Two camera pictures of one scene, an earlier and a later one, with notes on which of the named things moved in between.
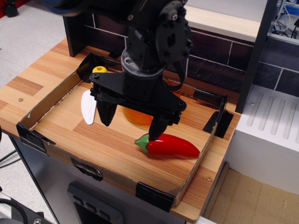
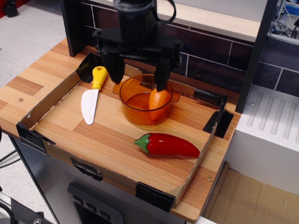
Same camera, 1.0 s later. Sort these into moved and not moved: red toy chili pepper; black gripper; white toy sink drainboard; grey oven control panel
Moved: black gripper
Not moved: white toy sink drainboard; grey oven control panel; red toy chili pepper
